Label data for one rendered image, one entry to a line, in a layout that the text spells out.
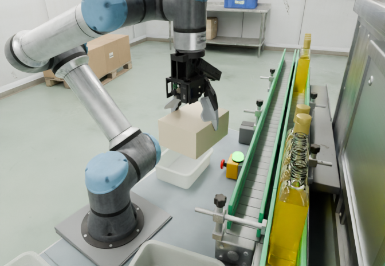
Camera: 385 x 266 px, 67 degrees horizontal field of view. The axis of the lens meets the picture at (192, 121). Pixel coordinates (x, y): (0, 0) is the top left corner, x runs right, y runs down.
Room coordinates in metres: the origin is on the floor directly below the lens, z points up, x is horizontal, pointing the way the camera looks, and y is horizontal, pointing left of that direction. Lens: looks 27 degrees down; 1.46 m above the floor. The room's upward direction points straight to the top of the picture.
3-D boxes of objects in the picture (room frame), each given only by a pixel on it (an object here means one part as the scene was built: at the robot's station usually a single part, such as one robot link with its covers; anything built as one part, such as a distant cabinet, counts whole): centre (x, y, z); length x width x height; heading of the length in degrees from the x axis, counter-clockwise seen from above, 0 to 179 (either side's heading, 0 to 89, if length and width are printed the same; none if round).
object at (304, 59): (1.51, -0.59, 1.02); 0.06 x 0.06 x 0.28; 70
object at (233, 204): (1.35, -0.39, 0.93); 1.75 x 0.01 x 0.08; 160
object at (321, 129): (1.15, -0.57, 0.84); 0.95 x 0.09 x 0.11; 160
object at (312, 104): (1.14, -0.54, 0.94); 0.07 x 0.04 x 0.13; 70
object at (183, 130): (0.69, -0.01, 1.09); 0.16 x 0.12 x 0.07; 144
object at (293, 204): (0.45, -0.20, 0.99); 0.06 x 0.06 x 0.21; 70
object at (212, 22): (6.38, -0.18, 0.45); 0.62 x 0.44 x 0.40; 65
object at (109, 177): (0.66, 0.24, 0.93); 0.13 x 0.12 x 0.14; 152
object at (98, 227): (0.66, 0.25, 0.82); 0.15 x 0.15 x 0.10
